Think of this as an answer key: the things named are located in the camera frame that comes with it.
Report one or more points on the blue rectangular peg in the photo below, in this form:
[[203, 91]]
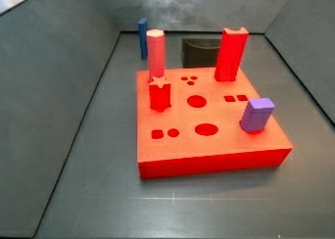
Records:
[[143, 27]]

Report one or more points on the red peg board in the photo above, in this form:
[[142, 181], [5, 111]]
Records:
[[195, 136]]

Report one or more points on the red star peg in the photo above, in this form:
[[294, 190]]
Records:
[[159, 93]]

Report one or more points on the purple hexagonal peg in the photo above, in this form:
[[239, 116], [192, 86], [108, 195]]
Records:
[[256, 114]]

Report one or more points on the pink hexagonal peg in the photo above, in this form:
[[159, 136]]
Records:
[[156, 52]]

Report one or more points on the tall red notched peg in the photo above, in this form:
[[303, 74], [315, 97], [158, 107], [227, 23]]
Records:
[[230, 53]]

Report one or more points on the black curved bracket stand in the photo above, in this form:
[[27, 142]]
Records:
[[199, 52]]

